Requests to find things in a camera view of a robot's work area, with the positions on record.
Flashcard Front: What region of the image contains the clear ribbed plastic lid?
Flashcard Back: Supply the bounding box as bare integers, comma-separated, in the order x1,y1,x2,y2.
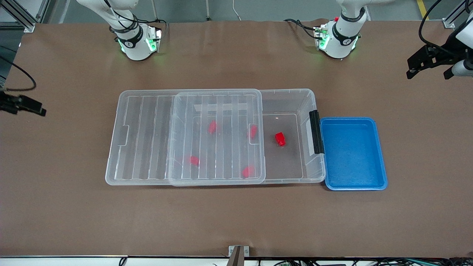
105,89,266,186

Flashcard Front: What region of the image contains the black box latch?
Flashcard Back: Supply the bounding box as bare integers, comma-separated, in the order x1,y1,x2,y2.
309,110,324,155

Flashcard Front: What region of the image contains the clear plastic storage box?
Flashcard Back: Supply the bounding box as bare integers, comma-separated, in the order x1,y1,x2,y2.
168,89,326,184

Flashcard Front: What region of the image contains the blue plastic tray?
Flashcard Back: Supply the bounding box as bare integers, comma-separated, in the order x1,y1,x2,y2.
320,117,388,191

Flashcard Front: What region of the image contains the brown table cover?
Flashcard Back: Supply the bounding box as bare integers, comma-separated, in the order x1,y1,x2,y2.
0,18,473,258

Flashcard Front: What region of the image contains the aluminium frame profile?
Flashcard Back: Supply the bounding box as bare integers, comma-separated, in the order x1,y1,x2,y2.
442,0,473,29
0,0,50,33

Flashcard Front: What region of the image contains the black base cable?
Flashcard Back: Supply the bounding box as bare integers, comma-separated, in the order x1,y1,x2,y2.
284,18,320,39
135,18,169,29

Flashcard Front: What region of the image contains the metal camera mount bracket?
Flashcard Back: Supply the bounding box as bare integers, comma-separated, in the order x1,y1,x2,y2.
228,246,250,266

